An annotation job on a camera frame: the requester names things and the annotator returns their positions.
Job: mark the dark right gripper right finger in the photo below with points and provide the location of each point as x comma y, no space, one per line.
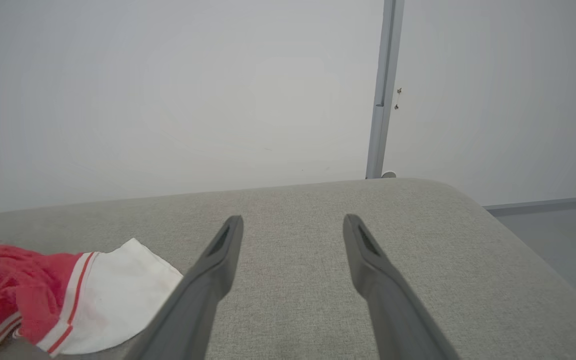
393,310

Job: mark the grey metal post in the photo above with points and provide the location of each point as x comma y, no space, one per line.
384,75

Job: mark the red and white basketball jersey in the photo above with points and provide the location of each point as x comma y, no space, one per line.
93,300

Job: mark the grey skirting board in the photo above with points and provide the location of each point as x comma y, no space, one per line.
543,205

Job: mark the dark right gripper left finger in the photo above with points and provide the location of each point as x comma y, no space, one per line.
193,310

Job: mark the grey fabric sofa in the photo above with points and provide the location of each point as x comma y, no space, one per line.
293,300

